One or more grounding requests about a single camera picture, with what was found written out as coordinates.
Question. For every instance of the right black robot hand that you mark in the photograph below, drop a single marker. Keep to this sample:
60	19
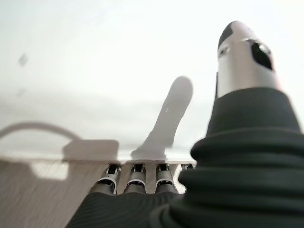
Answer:
237	178

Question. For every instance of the white duvet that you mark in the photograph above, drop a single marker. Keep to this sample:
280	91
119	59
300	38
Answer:
95	71

